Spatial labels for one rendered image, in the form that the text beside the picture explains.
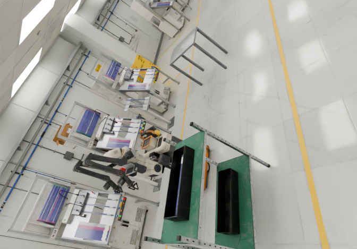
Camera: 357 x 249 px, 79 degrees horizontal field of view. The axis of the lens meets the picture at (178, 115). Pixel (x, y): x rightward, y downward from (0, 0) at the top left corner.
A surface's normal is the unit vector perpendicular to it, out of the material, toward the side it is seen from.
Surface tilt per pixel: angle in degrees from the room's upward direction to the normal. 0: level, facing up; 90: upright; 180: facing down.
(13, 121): 90
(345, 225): 0
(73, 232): 47
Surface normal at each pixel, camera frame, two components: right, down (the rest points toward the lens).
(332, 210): -0.79, -0.44
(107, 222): -0.11, -0.58
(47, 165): 0.60, -0.40
